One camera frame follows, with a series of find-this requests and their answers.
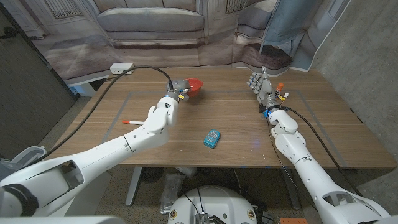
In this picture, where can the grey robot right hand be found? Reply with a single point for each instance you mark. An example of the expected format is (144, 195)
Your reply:
(266, 91)

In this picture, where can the black round floor fan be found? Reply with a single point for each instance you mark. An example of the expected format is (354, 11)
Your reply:
(152, 174)

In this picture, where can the printed sofa room backdrop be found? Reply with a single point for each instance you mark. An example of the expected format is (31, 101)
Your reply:
(155, 31)

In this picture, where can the orange capped small bottle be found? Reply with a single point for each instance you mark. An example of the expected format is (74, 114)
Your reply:
(280, 87)

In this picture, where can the orange box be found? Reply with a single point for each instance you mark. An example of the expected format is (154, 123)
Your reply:
(293, 221)

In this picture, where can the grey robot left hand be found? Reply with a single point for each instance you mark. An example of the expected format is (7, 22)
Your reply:
(178, 88)

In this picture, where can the white plastic device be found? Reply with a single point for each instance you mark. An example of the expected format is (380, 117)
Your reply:
(186, 171)

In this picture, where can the clear plastic bag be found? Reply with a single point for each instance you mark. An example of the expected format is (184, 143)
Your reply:
(172, 193)

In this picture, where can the blue sponge block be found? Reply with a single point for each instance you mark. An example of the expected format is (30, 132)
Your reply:
(212, 138)

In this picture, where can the white plastic bin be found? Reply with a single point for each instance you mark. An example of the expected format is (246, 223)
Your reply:
(29, 154)

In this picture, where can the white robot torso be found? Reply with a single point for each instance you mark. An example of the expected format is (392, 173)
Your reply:
(211, 202)

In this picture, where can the grey table leg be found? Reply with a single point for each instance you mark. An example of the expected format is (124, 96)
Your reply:
(290, 189)
(133, 186)

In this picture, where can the red bowl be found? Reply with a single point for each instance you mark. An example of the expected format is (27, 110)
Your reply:
(196, 85)

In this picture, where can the white power strip box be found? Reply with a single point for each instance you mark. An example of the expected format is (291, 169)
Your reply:
(118, 68)

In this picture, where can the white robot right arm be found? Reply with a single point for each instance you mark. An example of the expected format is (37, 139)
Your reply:
(292, 146)

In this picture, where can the white pen with red caps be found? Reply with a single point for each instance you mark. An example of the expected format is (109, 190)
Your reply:
(133, 122)

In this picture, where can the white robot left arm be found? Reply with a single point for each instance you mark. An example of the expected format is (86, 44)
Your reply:
(140, 140)

